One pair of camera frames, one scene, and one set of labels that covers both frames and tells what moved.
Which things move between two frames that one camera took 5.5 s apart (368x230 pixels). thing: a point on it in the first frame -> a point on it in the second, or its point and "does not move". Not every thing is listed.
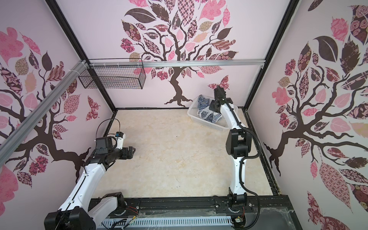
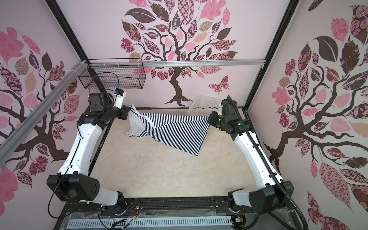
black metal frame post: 76,43 does not move
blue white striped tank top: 204,112 -> 189,132
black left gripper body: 122,154 -> 120,113
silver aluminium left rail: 7,146 does not move
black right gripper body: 212,105 -> 217,120
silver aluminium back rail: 177,63 does not move
